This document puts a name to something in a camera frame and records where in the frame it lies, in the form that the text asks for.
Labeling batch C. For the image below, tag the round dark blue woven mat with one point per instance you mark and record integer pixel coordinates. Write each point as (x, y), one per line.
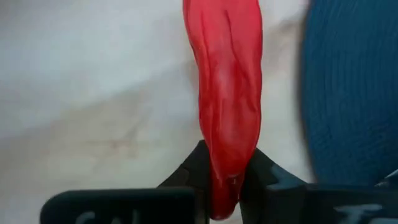
(351, 93)

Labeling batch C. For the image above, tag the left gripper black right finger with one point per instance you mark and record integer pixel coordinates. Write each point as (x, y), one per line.
(295, 205)

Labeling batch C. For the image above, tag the red pepper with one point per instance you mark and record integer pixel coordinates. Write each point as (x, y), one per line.
(227, 93)

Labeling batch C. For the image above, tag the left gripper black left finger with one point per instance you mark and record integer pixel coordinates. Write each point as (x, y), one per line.
(124, 205)

